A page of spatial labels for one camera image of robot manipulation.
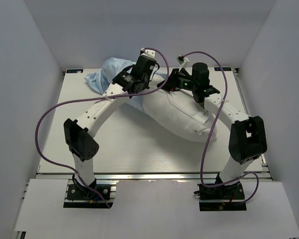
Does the left blue corner label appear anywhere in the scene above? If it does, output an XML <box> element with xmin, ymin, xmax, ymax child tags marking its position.
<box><xmin>66</xmin><ymin>69</ymin><xmax>83</xmax><ymax>74</ymax></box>

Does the right blue corner label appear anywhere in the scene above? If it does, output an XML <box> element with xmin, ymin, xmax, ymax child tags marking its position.
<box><xmin>214</xmin><ymin>67</ymin><xmax>232</xmax><ymax>71</ymax></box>

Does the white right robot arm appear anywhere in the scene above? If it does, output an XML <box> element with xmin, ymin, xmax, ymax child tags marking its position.
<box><xmin>157</xmin><ymin>63</ymin><xmax>267</xmax><ymax>199</ymax></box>

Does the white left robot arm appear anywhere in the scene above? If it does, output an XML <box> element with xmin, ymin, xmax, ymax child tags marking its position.
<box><xmin>64</xmin><ymin>50</ymin><xmax>157</xmax><ymax>199</ymax></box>

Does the light blue pillowcase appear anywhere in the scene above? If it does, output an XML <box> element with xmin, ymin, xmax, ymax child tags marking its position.
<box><xmin>84</xmin><ymin>57</ymin><xmax>170</xmax><ymax>112</ymax></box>

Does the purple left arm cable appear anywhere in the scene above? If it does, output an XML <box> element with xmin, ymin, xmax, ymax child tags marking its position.
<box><xmin>34</xmin><ymin>47</ymin><xmax>170</xmax><ymax>208</ymax></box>

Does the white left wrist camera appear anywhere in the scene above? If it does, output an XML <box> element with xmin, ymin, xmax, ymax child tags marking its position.
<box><xmin>140</xmin><ymin>48</ymin><xmax>155</xmax><ymax>59</ymax></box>

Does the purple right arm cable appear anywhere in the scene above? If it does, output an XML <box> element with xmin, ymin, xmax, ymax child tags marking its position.
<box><xmin>183</xmin><ymin>51</ymin><xmax>259</xmax><ymax>204</ymax></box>

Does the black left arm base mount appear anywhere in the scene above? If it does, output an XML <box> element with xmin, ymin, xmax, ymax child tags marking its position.
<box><xmin>63</xmin><ymin>183</ymin><xmax>116</xmax><ymax>209</ymax></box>

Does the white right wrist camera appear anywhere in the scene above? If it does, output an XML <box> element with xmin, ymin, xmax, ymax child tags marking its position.
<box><xmin>177</xmin><ymin>55</ymin><xmax>189</xmax><ymax>72</ymax></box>

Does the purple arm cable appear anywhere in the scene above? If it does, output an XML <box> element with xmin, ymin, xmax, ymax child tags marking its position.
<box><xmin>34</xmin><ymin>47</ymin><xmax>170</xmax><ymax>208</ymax></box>
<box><xmin>183</xmin><ymin>51</ymin><xmax>259</xmax><ymax>204</ymax></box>

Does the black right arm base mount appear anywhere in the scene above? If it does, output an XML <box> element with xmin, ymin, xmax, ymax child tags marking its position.
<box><xmin>194</xmin><ymin>182</ymin><xmax>247</xmax><ymax>212</ymax></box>

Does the aluminium table front rail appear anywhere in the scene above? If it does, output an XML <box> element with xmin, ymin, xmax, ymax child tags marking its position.
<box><xmin>36</xmin><ymin>171</ymin><xmax>272</xmax><ymax>181</ymax></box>

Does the blue corner label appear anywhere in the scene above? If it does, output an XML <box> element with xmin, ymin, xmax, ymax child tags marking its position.
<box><xmin>66</xmin><ymin>69</ymin><xmax>83</xmax><ymax>74</ymax></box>
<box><xmin>214</xmin><ymin>67</ymin><xmax>232</xmax><ymax>71</ymax></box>

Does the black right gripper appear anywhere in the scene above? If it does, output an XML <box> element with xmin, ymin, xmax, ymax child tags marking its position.
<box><xmin>157</xmin><ymin>68</ymin><xmax>197</xmax><ymax>93</ymax></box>

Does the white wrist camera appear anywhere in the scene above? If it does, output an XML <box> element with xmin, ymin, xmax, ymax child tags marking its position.
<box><xmin>140</xmin><ymin>48</ymin><xmax>155</xmax><ymax>59</ymax></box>
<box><xmin>177</xmin><ymin>55</ymin><xmax>189</xmax><ymax>72</ymax></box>

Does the white pillow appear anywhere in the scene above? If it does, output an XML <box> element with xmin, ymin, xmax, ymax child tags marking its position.
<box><xmin>128</xmin><ymin>89</ymin><xmax>215</xmax><ymax>143</ymax></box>

